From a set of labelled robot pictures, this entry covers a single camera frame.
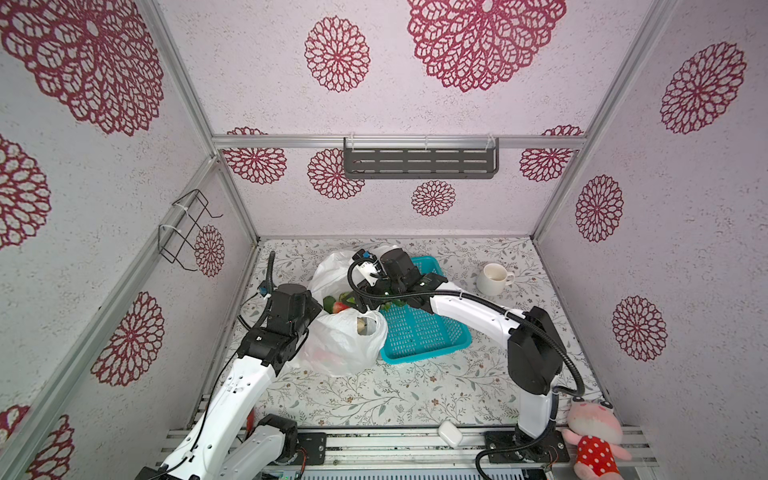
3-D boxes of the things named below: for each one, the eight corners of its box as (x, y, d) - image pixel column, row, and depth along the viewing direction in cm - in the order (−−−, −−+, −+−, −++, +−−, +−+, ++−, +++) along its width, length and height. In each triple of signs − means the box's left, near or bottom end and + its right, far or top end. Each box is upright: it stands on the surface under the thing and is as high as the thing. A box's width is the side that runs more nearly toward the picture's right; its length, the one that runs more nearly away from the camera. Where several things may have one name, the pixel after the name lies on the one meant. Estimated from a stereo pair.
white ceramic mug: (489, 301, 104) (497, 286, 98) (472, 285, 109) (478, 270, 102) (508, 287, 108) (516, 272, 102) (490, 272, 113) (497, 257, 106)
